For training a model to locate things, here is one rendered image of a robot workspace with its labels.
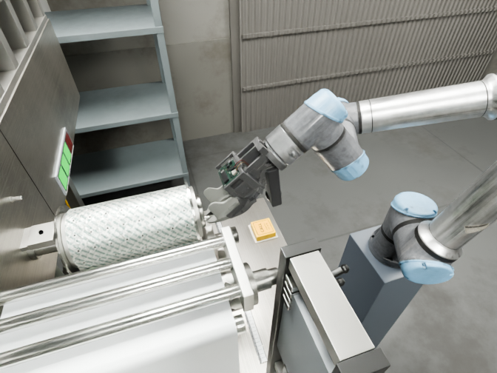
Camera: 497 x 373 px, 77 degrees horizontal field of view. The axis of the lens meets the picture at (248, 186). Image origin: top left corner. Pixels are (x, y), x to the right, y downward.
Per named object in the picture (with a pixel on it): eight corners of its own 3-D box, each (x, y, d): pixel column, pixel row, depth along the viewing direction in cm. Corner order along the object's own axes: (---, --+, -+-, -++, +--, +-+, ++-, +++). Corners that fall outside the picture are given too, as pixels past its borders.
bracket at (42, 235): (55, 244, 60) (51, 238, 59) (22, 252, 59) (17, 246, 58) (58, 225, 64) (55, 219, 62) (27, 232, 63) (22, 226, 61)
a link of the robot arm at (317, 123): (358, 123, 58) (333, 89, 54) (311, 161, 61) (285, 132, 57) (342, 111, 65) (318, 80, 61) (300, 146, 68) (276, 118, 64)
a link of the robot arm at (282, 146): (293, 138, 68) (310, 160, 62) (277, 152, 69) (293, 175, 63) (274, 118, 62) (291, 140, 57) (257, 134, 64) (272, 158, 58)
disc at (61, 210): (83, 289, 64) (52, 248, 54) (80, 290, 64) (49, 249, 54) (86, 234, 74) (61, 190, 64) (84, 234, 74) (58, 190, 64)
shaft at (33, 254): (72, 255, 64) (63, 242, 61) (34, 264, 62) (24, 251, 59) (74, 239, 67) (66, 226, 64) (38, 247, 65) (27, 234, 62)
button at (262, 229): (276, 236, 108) (276, 232, 107) (257, 241, 107) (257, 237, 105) (268, 221, 113) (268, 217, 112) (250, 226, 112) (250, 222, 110)
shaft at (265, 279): (291, 286, 49) (293, 274, 47) (255, 297, 48) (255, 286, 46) (283, 269, 51) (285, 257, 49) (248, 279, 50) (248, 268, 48)
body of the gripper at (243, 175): (212, 168, 66) (254, 129, 63) (237, 186, 72) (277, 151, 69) (221, 192, 61) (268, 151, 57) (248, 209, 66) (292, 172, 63)
